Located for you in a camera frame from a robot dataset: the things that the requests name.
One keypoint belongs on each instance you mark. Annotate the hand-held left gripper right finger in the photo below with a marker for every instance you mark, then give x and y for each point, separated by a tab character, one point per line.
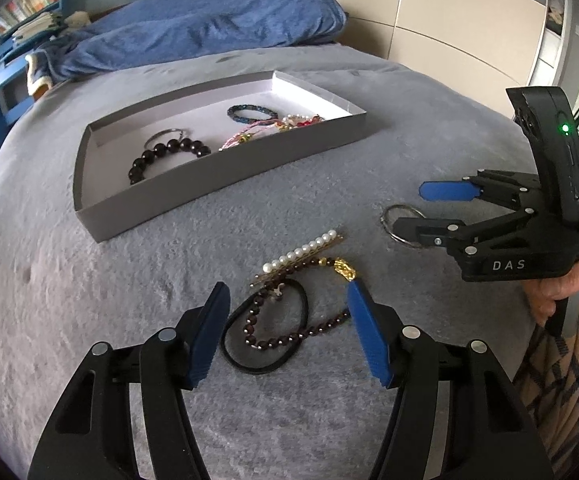
369	335

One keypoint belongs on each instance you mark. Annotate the grey cardboard box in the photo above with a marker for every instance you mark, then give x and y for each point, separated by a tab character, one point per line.
219	180

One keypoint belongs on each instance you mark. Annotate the grey fleece blanket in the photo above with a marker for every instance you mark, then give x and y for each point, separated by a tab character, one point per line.
119	285

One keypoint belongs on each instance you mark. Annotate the beige wardrobe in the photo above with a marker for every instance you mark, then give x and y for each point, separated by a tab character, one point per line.
444	35

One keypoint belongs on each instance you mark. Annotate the pearl hair pin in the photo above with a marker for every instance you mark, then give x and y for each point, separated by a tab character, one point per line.
299	251

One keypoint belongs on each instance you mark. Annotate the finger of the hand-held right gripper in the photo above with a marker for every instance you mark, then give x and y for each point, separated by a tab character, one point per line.
434	232
444	191

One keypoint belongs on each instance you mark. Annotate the blue pillow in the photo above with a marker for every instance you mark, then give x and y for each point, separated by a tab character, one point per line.
194	25

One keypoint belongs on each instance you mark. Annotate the white plush toy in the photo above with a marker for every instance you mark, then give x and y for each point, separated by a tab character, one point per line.
77	20

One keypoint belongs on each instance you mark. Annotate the person's right hand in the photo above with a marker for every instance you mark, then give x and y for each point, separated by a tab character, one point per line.
564	287

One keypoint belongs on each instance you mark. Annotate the beige plaid trousers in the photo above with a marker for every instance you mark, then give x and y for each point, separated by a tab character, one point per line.
559	410

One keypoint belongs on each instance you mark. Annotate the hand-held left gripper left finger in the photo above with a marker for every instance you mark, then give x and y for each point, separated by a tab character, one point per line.
209	335

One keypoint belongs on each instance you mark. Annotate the stack of papers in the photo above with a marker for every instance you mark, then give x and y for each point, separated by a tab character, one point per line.
37	27

